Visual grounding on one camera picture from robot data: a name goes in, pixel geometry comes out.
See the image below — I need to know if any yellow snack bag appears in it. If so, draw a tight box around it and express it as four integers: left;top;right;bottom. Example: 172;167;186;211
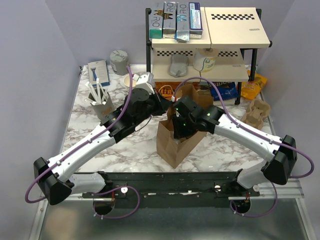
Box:
241;73;268;100

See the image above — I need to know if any grey scrubber sponge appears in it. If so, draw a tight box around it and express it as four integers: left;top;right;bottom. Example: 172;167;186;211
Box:
168;54;189;78

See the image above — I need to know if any orange kettle chips bag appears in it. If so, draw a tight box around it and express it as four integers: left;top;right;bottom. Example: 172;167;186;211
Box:
155;82;180;100

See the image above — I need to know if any teal toothpaste box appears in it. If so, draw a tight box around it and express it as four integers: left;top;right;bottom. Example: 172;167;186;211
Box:
148;2;164;39

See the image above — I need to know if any brown paper bag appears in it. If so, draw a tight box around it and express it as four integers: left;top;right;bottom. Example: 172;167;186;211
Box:
156;84;214;169

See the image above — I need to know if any grey wrapped paper roll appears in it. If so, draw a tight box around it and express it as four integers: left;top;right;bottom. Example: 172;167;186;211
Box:
109;50;129;76

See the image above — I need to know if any blue silver toothpaste box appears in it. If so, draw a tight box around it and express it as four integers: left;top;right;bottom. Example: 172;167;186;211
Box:
175;2;190;43

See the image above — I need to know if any purple white toothpaste box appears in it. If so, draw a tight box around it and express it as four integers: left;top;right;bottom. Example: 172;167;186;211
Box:
188;2;203;39

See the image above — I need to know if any blue razor package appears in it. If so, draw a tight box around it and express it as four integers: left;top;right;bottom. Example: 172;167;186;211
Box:
88;60;110;88

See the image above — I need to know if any grey stirrer holder cup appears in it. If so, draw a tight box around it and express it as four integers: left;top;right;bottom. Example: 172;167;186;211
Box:
84;78;115;120

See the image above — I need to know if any toilet paper roll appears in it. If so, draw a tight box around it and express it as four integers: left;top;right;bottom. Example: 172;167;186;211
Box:
193;48;219;73

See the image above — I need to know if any aluminium frame rail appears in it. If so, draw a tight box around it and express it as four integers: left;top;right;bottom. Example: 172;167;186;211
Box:
30;186;315;240

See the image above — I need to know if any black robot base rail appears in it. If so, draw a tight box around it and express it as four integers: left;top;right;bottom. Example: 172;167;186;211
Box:
73;171;260;209

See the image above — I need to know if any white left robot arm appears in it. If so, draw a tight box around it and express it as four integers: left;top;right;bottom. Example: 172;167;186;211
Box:
33;88;172;205

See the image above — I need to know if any blue doritos bag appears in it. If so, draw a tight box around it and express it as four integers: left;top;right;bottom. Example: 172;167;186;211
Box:
209;82;239;101

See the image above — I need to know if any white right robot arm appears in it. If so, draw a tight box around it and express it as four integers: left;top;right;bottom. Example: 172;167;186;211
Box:
173;96;297;196

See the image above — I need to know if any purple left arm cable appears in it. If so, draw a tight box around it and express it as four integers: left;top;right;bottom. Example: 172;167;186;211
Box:
24;65;141;220

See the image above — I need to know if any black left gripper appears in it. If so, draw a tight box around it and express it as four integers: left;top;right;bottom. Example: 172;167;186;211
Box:
133;88;172;128

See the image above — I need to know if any stack of pulp cup carriers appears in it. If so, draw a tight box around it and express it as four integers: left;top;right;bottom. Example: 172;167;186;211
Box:
241;99;271;130

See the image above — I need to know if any stack of green paper cups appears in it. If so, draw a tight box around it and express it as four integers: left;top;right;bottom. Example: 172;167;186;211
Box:
123;74;137;90

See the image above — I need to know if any black and cream shelf rack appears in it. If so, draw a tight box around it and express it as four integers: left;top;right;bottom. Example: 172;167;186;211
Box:
145;6;271;104

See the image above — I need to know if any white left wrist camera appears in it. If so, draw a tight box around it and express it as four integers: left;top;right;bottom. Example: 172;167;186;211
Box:
133;72;156;95

